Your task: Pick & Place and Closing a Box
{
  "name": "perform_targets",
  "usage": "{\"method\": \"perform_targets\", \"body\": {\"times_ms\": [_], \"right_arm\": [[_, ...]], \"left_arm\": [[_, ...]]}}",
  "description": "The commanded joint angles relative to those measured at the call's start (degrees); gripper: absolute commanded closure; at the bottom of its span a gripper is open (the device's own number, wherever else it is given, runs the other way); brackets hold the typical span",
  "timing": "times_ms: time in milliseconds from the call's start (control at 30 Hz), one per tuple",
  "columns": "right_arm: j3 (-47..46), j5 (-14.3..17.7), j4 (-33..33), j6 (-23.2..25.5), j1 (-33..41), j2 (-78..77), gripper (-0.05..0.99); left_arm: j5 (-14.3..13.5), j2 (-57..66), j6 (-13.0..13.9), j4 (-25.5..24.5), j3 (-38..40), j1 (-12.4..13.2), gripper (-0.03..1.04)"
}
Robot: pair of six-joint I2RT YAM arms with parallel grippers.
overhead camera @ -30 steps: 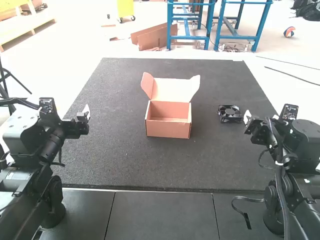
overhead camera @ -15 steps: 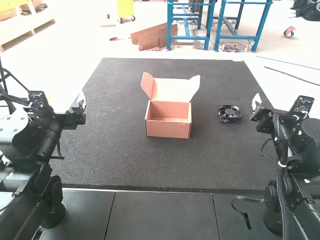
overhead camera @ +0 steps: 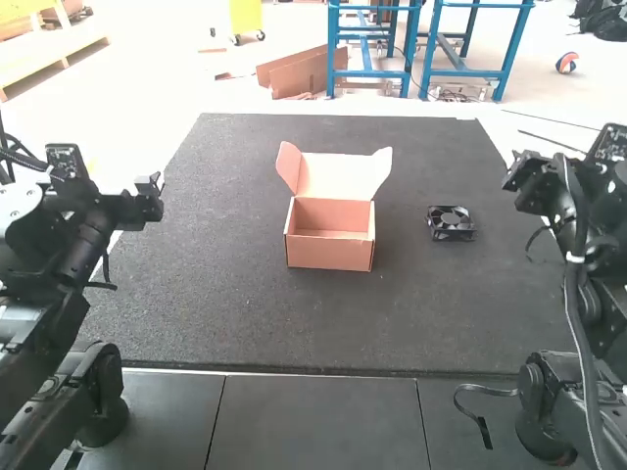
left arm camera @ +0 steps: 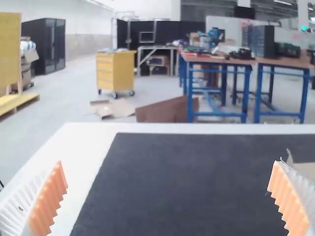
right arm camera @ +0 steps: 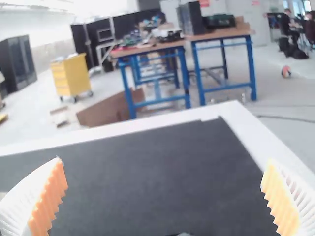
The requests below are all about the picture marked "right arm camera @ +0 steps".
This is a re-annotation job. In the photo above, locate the black bag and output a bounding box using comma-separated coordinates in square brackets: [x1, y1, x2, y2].
[278, 36, 310, 59]

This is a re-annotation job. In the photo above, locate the black mat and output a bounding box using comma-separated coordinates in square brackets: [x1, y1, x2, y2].
[0, 116, 281, 236]

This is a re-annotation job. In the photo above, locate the brown cardboard sheet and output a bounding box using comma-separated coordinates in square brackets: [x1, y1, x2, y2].
[75, 88, 146, 128]

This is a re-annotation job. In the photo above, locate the colourful ball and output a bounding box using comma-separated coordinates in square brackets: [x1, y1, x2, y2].
[281, 65, 293, 79]

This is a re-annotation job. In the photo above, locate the black computer tower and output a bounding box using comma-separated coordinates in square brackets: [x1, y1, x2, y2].
[176, 1, 206, 36]

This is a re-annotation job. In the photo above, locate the black equipment case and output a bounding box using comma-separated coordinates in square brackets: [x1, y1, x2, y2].
[202, 13, 237, 29]

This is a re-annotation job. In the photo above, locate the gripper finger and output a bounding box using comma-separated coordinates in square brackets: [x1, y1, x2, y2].
[260, 158, 315, 236]
[0, 156, 69, 236]

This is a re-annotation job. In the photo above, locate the person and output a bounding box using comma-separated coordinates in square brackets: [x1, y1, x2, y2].
[304, 11, 315, 49]
[280, 8, 301, 51]

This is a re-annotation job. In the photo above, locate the blue metal workbench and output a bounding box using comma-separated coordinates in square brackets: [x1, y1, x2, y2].
[186, 29, 257, 107]
[110, 39, 192, 120]

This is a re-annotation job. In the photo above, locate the black cabinet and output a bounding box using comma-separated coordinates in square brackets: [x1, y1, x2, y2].
[0, 34, 38, 100]

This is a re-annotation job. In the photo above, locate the large black flight case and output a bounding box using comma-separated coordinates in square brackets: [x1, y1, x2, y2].
[70, 8, 168, 73]

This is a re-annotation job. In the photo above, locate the yellow tool cart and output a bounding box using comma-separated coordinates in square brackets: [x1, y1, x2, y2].
[50, 53, 94, 103]

